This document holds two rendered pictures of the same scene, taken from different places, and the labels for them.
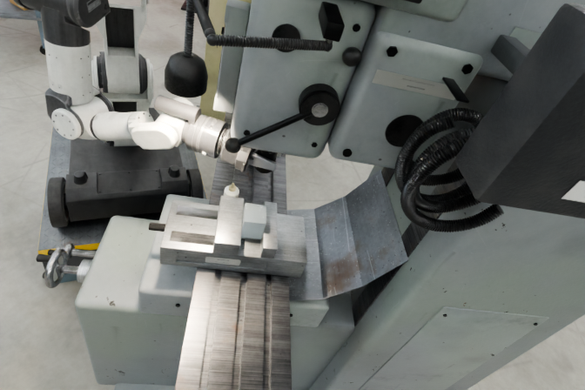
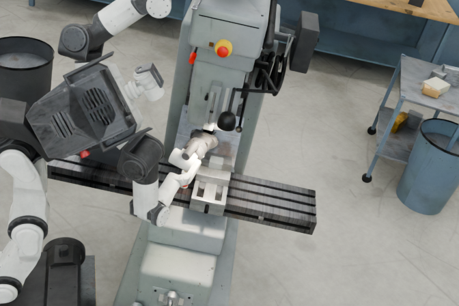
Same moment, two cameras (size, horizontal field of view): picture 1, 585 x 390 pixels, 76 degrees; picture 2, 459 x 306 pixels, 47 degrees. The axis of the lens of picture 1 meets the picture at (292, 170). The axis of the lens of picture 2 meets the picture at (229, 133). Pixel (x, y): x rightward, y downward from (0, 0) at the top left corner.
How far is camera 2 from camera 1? 2.07 m
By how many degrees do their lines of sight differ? 60
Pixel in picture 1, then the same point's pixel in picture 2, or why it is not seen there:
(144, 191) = (77, 278)
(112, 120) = (171, 190)
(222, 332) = (258, 199)
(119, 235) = (160, 266)
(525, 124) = (309, 52)
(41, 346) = not seen: outside the picture
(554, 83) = (311, 43)
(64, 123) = (164, 215)
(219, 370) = (274, 201)
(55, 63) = (156, 190)
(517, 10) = not seen: hidden behind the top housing
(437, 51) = not seen: hidden behind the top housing
